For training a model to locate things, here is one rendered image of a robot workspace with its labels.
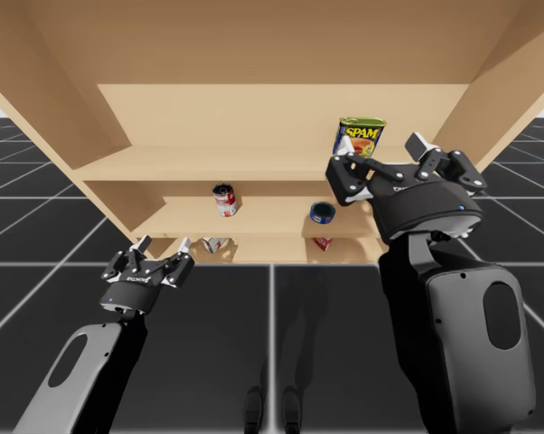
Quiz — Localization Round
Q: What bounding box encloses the red and white can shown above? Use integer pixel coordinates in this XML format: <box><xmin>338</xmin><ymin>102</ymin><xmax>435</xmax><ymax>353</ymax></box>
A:
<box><xmin>211</xmin><ymin>182</ymin><xmax>239</xmax><ymax>219</ymax></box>

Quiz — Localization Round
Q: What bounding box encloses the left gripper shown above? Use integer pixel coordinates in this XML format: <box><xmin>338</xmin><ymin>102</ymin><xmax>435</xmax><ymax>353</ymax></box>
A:
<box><xmin>99</xmin><ymin>233</ymin><xmax>197</xmax><ymax>316</ymax></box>

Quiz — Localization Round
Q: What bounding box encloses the pale wooden shelf unit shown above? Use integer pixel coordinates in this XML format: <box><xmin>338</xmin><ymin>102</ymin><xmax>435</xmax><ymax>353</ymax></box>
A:
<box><xmin>0</xmin><ymin>0</ymin><xmax>544</xmax><ymax>266</ymax></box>

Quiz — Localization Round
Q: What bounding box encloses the green and blue rectangular can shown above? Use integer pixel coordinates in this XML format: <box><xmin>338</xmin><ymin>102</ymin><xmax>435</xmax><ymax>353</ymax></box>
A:
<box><xmin>332</xmin><ymin>116</ymin><xmax>389</xmax><ymax>159</ymax></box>

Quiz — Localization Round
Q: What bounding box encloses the blue flat can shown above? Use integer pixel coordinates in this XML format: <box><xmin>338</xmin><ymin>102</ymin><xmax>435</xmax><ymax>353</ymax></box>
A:
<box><xmin>309</xmin><ymin>201</ymin><xmax>338</xmax><ymax>226</ymax></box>

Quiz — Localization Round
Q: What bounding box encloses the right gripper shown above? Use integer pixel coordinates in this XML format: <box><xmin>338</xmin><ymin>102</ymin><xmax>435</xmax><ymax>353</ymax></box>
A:
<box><xmin>324</xmin><ymin>131</ymin><xmax>489</xmax><ymax>241</ymax></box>

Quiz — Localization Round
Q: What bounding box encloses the red and white carton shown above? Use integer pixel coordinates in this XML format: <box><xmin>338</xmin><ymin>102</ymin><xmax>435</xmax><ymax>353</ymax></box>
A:
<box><xmin>201</xmin><ymin>236</ymin><xmax>230</xmax><ymax>254</ymax></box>

